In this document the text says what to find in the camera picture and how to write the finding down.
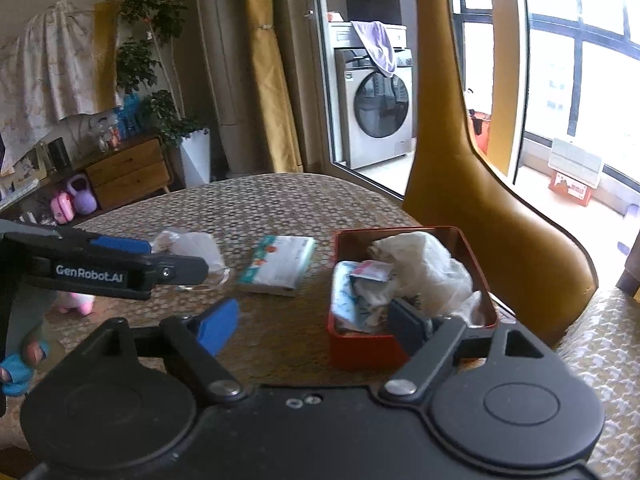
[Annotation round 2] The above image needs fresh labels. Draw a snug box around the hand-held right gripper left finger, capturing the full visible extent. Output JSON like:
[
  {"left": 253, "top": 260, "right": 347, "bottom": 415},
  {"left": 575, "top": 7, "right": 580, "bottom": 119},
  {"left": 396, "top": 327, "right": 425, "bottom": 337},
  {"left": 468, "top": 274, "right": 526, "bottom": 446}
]
[{"left": 102, "top": 297, "right": 251, "bottom": 407}]

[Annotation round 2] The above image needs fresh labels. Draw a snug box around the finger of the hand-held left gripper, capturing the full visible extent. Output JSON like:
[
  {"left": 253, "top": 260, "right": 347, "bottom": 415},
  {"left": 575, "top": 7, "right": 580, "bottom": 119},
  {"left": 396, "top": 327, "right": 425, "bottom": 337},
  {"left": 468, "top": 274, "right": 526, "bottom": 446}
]
[
  {"left": 27, "top": 254, "right": 210, "bottom": 302},
  {"left": 75, "top": 231, "right": 153, "bottom": 257}
]

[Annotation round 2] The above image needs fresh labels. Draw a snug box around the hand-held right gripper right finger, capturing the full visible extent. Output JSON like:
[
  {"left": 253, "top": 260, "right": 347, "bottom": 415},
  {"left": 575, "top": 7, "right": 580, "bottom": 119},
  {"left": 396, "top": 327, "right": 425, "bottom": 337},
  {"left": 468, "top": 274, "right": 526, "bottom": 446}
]
[{"left": 379, "top": 298, "right": 550, "bottom": 396}]

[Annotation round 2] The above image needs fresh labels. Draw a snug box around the red tin box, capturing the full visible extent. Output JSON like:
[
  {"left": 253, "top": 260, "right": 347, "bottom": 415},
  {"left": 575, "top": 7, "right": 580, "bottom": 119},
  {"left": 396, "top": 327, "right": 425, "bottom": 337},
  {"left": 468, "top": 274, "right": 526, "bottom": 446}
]
[{"left": 327, "top": 226, "right": 499, "bottom": 372}]

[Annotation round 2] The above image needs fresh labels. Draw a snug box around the white plastic bag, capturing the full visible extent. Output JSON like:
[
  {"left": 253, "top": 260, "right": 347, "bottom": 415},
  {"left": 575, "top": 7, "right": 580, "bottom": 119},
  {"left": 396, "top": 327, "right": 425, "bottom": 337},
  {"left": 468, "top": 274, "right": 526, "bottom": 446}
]
[{"left": 369, "top": 231, "right": 488, "bottom": 328}]

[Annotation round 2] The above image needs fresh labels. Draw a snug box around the person's left hand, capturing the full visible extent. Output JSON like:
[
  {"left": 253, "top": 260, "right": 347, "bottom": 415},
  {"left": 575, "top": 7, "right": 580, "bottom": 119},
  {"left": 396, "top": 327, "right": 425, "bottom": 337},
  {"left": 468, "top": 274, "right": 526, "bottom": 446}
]
[{"left": 0, "top": 339, "right": 52, "bottom": 398}]

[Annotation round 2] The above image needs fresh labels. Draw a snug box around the clear plastic bag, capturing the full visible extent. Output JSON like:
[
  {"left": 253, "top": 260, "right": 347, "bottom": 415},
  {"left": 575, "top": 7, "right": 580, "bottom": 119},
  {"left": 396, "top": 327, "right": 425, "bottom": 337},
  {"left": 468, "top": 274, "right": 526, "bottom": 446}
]
[{"left": 150, "top": 230, "right": 232, "bottom": 293}]

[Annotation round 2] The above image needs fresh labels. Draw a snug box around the pink toy case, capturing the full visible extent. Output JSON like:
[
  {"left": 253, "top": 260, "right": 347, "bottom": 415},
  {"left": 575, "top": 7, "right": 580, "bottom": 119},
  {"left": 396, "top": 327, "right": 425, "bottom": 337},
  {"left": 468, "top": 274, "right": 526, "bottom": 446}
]
[{"left": 50, "top": 191, "right": 76, "bottom": 225}]

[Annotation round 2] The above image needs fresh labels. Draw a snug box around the purple kettlebell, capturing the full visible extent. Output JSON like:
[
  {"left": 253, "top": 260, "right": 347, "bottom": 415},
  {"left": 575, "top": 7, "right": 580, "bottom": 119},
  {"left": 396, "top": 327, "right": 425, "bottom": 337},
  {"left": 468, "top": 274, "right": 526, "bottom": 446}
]
[{"left": 66, "top": 174, "right": 98, "bottom": 215}]

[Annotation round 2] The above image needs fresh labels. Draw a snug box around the small red white packet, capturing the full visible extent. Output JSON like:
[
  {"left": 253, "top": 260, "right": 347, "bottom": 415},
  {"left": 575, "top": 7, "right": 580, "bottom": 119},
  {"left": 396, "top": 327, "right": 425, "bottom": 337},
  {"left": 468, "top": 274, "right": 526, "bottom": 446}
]
[{"left": 349, "top": 260, "right": 396, "bottom": 286}]

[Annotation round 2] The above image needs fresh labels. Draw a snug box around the pale blue wipes packet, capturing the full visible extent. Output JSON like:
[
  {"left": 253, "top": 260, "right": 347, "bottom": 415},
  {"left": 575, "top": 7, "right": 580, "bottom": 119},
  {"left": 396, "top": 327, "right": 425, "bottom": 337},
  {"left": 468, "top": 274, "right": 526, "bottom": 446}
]
[{"left": 332, "top": 260, "right": 371, "bottom": 333}]

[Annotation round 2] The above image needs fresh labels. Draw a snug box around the white bunny plush toy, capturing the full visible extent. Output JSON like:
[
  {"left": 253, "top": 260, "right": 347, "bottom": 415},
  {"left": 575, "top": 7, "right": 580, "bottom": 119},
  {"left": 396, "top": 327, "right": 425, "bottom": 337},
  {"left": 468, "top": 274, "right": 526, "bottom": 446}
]
[{"left": 54, "top": 290, "right": 97, "bottom": 317}]

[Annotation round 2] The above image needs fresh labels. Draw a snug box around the wooden sideboard with drawers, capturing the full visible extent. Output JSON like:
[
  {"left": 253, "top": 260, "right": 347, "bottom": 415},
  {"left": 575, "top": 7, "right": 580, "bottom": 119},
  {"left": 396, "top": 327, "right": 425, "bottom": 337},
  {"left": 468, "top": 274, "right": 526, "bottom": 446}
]
[{"left": 0, "top": 135, "right": 173, "bottom": 226}]

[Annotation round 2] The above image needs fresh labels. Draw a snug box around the green white tissue pack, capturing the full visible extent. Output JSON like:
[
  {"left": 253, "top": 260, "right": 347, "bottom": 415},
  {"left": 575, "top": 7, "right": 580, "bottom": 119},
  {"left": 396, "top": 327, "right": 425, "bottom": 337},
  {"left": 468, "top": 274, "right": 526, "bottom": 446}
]
[{"left": 237, "top": 235, "right": 317, "bottom": 297}]

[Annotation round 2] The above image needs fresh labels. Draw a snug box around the black cylinder speaker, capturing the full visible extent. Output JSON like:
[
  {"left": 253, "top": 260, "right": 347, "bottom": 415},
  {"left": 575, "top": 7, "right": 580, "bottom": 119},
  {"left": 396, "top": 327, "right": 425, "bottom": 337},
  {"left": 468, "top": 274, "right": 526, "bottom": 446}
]
[{"left": 48, "top": 137, "right": 72, "bottom": 170}]

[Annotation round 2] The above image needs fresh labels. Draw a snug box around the clear toy package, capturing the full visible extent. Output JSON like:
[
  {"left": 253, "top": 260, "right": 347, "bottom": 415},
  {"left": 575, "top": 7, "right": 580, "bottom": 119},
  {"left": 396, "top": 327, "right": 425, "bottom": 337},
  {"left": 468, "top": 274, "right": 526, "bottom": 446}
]
[{"left": 90, "top": 115, "right": 123, "bottom": 153}]

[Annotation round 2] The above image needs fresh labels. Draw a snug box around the white tall planter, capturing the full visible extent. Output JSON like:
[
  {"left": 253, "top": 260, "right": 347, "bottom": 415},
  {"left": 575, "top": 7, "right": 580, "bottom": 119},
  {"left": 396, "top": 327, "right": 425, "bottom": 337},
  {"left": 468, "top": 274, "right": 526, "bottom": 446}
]
[{"left": 179, "top": 129, "right": 212, "bottom": 187}]

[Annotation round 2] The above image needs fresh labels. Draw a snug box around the blue bottles pack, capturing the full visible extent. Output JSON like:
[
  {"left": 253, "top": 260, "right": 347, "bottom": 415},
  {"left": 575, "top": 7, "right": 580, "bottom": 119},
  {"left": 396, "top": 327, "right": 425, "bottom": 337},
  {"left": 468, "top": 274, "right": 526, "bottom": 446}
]
[{"left": 117, "top": 92, "right": 143, "bottom": 136}]

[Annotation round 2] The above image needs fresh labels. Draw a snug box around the mustard leather chair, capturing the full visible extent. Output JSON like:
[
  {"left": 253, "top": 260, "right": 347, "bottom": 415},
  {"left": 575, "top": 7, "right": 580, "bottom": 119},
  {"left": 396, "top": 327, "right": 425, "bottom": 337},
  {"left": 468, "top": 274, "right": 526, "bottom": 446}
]
[{"left": 372, "top": 0, "right": 598, "bottom": 348}]

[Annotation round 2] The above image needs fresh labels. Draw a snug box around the floral draped cloth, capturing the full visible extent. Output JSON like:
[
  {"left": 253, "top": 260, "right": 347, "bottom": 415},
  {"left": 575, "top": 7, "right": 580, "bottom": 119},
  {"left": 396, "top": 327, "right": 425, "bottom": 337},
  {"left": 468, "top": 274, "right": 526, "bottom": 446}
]
[{"left": 0, "top": 2, "right": 121, "bottom": 161}]

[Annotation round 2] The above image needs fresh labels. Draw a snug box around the yellow fabric panel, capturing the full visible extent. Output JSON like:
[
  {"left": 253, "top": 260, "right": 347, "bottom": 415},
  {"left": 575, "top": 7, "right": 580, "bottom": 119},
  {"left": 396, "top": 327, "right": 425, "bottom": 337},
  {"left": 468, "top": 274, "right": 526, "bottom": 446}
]
[{"left": 94, "top": 0, "right": 123, "bottom": 111}]

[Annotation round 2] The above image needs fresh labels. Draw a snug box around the houndstooth seat cushion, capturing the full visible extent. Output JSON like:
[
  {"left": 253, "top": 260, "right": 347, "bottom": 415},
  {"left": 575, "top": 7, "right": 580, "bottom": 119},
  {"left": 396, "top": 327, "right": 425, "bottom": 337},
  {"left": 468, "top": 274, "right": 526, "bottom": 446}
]
[{"left": 552, "top": 285, "right": 640, "bottom": 480}]

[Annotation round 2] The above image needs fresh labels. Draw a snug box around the yellow curtain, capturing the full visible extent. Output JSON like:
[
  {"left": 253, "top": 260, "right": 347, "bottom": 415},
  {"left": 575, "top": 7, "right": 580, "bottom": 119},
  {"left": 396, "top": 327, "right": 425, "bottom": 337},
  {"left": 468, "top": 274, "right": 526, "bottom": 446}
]
[{"left": 242, "top": 0, "right": 304, "bottom": 175}]

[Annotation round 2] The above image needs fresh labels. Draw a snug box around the red cardboard box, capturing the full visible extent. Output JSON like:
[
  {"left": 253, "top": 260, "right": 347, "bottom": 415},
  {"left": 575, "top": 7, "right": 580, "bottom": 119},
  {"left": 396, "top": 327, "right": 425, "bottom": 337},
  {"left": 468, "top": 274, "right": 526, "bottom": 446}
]
[{"left": 547, "top": 170, "right": 593, "bottom": 208}]

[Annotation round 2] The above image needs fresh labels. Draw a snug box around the beige standing air conditioner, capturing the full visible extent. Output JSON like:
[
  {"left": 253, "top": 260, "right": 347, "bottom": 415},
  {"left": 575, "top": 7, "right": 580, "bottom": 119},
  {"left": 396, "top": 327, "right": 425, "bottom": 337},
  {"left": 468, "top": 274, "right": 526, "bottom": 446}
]
[{"left": 194, "top": 0, "right": 257, "bottom": 181}]

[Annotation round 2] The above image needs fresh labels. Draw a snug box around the white washing machine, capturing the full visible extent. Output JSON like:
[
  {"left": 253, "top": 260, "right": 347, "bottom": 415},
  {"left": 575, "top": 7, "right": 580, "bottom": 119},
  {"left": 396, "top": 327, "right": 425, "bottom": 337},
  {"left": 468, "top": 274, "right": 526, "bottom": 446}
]
[{"left": 327, "top": 22, "right": 417, "bottom": 171}]

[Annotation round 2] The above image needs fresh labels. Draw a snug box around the white crate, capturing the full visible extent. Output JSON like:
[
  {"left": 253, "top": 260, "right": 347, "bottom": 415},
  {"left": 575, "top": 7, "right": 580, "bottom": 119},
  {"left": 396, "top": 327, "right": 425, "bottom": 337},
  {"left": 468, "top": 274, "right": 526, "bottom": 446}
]
[{"left": 547, "top": 137, "right": 604, "bottom": 186}]

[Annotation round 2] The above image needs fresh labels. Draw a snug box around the green potted tree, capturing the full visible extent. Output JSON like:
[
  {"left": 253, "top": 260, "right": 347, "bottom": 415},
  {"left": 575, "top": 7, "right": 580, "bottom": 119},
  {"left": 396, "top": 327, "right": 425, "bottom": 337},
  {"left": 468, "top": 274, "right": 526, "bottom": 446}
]
[{"left": 115, "top": 0, "right": 208, "bottom": 148}]

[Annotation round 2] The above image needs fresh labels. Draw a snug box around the mustard giraffe statue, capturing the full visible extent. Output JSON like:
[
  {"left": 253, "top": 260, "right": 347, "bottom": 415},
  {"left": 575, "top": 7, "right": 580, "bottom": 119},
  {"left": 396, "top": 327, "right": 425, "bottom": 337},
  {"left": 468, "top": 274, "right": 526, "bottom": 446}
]
[{"left": 492, "top": 0, "right": 530, "bottom": 183}]

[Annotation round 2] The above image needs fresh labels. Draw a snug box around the purple cloth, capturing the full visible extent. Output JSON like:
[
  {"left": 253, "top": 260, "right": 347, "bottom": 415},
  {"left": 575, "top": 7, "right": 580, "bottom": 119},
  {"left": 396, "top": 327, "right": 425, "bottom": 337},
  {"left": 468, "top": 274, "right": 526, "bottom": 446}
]
[{"left": 351, "top": 21, "right": 399, "bottom": 79}]

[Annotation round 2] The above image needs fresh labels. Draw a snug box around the photo frame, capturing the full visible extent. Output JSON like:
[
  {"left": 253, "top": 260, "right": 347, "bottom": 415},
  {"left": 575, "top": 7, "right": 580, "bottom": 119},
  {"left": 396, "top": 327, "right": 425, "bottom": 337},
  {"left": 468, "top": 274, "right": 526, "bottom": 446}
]
[{"left": 14, "top": 146, "right": 45, "bottom": 181}]

